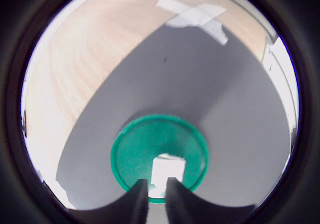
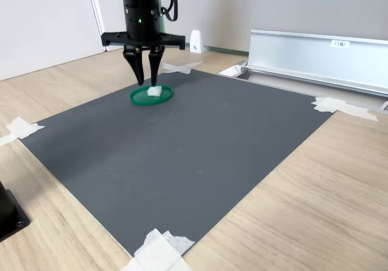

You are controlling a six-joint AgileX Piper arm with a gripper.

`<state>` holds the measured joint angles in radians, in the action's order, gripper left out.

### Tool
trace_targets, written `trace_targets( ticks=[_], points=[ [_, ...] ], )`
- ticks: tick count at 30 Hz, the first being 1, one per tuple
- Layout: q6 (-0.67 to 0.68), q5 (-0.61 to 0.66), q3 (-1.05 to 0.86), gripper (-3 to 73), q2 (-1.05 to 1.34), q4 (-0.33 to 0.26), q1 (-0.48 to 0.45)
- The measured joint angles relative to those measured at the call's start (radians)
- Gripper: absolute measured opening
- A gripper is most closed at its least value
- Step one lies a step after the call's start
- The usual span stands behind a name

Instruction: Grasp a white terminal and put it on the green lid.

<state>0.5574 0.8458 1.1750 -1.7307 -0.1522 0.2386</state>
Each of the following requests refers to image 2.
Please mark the dark grey mat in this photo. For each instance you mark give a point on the dark grey mat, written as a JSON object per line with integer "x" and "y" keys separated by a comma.
{"x": 169, "y": 180}

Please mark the small white wall bracket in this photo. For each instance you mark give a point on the small white wall bracket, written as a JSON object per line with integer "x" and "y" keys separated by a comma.
{"x": 197, "y": 42}

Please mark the grey partition panel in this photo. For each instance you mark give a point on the grey partition panel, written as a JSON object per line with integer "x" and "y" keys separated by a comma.
{"x": 272, "y": 4}

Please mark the small white plastic terminal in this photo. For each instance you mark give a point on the small white plastic terminal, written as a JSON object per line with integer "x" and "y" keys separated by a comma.
{"x": 154, "y": 91}

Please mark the round green lid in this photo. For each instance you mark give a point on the round green lid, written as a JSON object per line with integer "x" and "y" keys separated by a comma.
{"x": 139, "y": 98}

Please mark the white cabinet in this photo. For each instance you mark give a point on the white cabinet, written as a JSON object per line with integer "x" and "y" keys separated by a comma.
{"x": 45, "y": 25}

